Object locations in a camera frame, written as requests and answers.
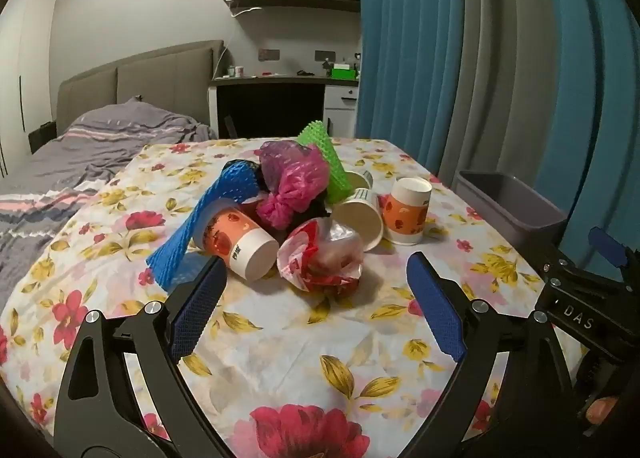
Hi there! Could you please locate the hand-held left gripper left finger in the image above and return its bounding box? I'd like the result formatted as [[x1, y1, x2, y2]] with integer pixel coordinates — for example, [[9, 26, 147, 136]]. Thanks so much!
[[55, 258, 228, 458]]

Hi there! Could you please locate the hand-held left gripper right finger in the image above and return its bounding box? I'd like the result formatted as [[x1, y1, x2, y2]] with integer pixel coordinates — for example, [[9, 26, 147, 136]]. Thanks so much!
[[405, 252, 586, 458]]

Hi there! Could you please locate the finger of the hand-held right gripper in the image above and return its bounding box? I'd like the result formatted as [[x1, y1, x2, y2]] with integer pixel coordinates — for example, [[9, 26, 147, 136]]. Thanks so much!
[[535, 240, 640, 359], [589, 227, 640, 286]]

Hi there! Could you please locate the orange printed paper cup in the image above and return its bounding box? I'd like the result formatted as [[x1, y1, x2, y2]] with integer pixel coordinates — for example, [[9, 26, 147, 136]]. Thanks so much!
[[381, 177, 433, 245], [200, 205, 280, 282]]

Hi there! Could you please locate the blue foam net sleeve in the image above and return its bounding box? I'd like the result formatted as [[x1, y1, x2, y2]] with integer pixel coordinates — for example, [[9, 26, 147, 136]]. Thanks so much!
[[145, 160, 261, 286]]

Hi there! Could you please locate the grey plastic bin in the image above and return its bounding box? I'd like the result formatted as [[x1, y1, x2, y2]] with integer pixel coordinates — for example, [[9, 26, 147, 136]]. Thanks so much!
[[454, 169, 568, 269]]

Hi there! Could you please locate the white grid paper cup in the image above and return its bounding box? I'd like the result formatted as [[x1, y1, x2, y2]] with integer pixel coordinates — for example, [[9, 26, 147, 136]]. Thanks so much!
[[332, 186, 385, 252], [345, 169, 375, 193]]

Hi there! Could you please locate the red white plastic wrapper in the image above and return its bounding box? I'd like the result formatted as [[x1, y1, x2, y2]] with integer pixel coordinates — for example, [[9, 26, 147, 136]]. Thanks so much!
[[276, 218, 365, 293]]

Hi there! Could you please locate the pink plastic bag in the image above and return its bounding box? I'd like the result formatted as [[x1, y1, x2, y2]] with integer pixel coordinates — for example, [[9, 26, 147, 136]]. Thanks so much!
[[256, 145, 331, 231]]

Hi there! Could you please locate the purple plastic bag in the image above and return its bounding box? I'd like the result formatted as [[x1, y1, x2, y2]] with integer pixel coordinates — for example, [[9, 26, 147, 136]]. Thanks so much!
[[257, 140, 313, 189]]

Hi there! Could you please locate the green foam net sleeve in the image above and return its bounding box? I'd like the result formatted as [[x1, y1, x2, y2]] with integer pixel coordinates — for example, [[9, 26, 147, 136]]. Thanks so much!
[[296, 120, 353, 203]]

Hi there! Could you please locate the person's right hand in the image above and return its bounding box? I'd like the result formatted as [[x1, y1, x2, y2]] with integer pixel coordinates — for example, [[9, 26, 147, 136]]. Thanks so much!
[[586, 398, 618, 425]]

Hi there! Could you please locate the floral tablecloth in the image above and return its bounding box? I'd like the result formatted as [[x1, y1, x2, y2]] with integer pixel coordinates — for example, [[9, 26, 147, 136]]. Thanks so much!
[[0, 138, 591, 458]]

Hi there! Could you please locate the grey striped duvet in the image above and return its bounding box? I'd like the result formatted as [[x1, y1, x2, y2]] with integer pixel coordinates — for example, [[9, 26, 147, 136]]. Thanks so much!
[[0, 98, 217, 309]]

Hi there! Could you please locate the white drawer cabinet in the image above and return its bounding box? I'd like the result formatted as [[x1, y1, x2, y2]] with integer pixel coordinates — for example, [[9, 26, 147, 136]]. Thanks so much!
[[324, 85, 360, 136]]

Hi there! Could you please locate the dark wooden desk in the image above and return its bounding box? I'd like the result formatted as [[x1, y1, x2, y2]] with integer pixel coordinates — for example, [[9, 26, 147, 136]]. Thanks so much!
[[210, 75, 361, 139]]

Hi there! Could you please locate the black nightstand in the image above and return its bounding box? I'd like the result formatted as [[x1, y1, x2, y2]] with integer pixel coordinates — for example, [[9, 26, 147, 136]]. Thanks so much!
[[28, 122, 57, 155]]

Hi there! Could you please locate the grey padded headboard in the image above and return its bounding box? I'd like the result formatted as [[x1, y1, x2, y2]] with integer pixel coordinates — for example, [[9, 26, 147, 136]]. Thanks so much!
[[56, 40, 224, 139]]

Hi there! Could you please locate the blue grey curtain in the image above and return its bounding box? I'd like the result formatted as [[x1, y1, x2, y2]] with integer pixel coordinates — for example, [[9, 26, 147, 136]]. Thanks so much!
[[355, 0, 640, 263]]

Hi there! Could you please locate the white wardrobe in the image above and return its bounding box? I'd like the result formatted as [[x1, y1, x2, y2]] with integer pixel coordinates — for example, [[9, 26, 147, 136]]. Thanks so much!
[[0, 0, 31, 179]]

